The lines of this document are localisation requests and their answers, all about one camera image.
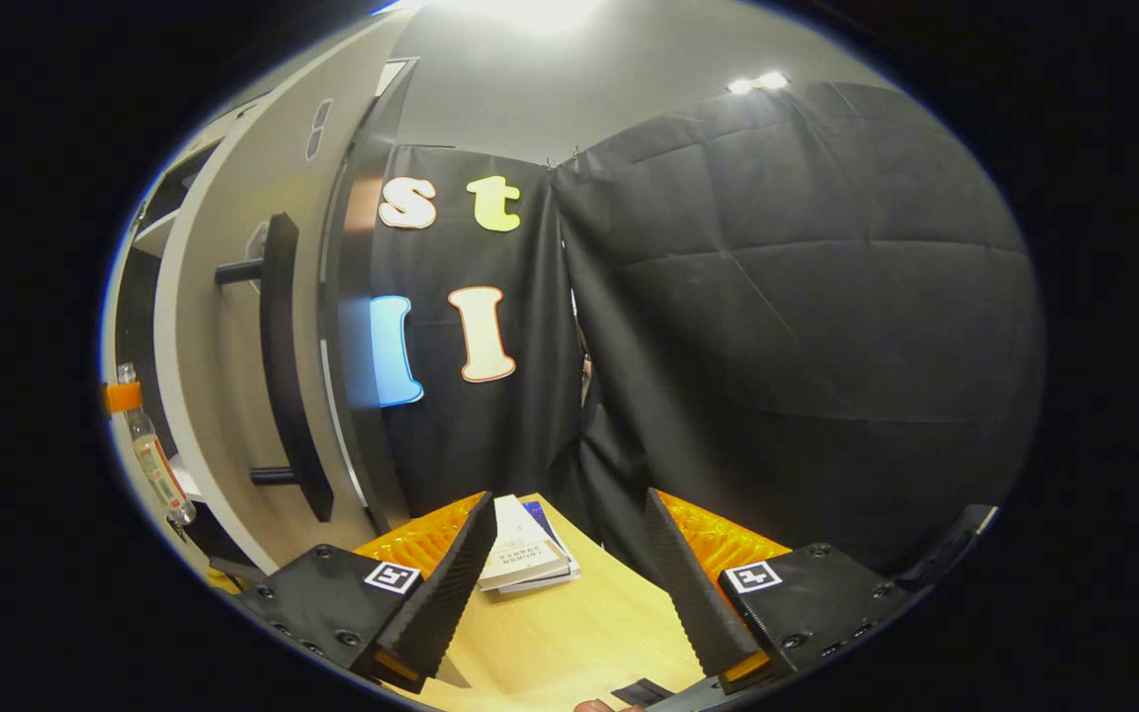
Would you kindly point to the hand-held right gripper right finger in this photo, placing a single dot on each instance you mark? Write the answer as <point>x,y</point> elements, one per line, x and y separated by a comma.
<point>693,593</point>

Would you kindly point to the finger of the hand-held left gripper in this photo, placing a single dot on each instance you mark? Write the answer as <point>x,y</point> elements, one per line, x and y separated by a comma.
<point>123,397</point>

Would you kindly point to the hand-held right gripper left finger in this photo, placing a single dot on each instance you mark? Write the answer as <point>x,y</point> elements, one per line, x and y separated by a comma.
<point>441,593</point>

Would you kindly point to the clear glass bottle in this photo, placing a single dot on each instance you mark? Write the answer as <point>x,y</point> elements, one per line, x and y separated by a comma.
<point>159,470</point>

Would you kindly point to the white cabinet door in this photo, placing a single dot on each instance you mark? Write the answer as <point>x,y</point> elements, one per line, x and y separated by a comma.
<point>233,346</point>

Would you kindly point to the white cabinet shelf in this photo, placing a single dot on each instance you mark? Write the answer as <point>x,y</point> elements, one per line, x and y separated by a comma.
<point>159,235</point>

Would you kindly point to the white and grey cabinet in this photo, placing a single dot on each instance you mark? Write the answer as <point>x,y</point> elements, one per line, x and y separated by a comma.
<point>362,247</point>

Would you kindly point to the white cabinet drawer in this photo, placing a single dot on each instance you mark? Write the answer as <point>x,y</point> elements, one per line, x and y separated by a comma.
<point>228,119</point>

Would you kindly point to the beige cover book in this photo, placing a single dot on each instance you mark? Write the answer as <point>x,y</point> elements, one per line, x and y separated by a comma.
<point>520,544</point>

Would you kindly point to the small black plastic piece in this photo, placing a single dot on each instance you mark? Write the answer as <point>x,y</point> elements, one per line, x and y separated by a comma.
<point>642,691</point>

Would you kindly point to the blue cover book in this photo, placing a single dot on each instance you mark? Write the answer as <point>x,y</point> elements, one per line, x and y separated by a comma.
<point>550,524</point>

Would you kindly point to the black backdrop cloth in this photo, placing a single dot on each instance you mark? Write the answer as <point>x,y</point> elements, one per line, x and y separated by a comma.
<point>807,326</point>

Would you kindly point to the long ceiling light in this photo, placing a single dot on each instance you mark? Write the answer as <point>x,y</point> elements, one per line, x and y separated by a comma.
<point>759,82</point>

